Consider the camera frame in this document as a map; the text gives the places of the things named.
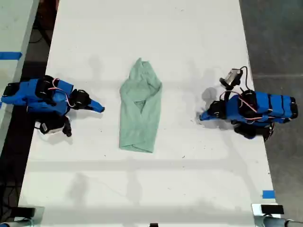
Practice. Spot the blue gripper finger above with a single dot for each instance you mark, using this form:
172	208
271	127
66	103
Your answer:
92	108
206	112
208	117
97	105

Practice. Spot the long blue tape strip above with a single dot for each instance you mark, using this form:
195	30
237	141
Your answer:
10	55

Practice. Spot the metal tube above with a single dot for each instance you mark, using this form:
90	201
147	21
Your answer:
279	222

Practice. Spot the pale side table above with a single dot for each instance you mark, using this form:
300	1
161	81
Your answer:
14	26

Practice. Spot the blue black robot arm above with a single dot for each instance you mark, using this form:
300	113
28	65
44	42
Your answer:
265	106
35	94

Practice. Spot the silver black camera box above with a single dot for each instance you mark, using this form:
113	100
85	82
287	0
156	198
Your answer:
230	76

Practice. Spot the pale green T-shirt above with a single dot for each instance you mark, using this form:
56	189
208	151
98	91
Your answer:
139	113

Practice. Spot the small blue tape piece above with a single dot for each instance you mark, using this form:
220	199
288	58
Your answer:
268	194

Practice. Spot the white black camera box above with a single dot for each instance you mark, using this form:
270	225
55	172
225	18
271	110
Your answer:
50	126

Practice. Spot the short black camera stalk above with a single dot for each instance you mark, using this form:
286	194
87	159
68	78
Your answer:
230	88
68	127

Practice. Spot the black box on grey holder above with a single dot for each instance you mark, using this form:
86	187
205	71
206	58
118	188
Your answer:
26	211

